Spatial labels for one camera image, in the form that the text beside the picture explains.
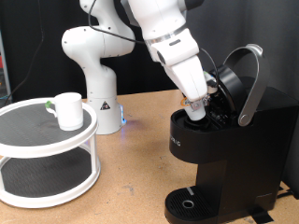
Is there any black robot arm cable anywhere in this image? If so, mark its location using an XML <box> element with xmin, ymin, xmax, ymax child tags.
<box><xmin>88</xmin><ymin>0</ymin><xmax>219</xmax><ymax>82</ymax></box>

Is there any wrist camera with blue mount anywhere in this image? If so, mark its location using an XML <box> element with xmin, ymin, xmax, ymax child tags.
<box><xmin>202</xmin><ymin>69</ymin><xmax>219</xmax><ymax>94</ymax></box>

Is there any white two-tier turntable shelf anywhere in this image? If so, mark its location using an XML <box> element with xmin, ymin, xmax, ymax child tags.
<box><xmin>0</xmin><ymin>97</ymin><xmax>102</xmax><ymax>209</ymax></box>

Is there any black power cord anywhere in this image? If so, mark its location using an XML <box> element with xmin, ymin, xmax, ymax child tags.
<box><xmin>276</xmin><ymin>188</ymin><xmax>295</xmax><ymax>200</ymax></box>

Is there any thin black hanging cable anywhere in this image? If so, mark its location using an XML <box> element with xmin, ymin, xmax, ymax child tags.
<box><xmin>4</xmin><ymin>0</ymin><xmax>45</xmax><ymax>101</ymax></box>

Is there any gray partition panel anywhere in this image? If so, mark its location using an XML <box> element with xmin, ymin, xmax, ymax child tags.
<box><xmin>186</xmin><ymin>0</ymin><xmax>299</xmax><ymax>200</ymax></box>

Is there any white mug with green tag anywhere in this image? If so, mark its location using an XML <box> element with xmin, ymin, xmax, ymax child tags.
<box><xmin>44</xmin><ymin>91</ymin><xmax>84</xmax><ymax>132</ymax></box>

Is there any black Keurig coffee machine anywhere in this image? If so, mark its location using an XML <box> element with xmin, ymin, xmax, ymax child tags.
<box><xmin>164</xmin><ymin>43</ymin><xmax>299</xmax><ymax>224</ymax></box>

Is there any black backdrop curtain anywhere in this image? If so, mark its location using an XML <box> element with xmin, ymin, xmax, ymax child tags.
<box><xmin>0</xmin><ymin>0</ymin><xmax>188</xmax><ymax>104</ymax></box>

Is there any black tape strip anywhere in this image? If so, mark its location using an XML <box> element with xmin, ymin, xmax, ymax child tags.
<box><xmin>249</xmin><ymin>207</ymin><xmax>275</xmax><ymax>224</ymax></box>

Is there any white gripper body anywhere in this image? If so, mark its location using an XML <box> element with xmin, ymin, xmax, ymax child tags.
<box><xmin>164</xmin><ymin>54</ymin><xmax>209</xmax><ymax>101</ymax></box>

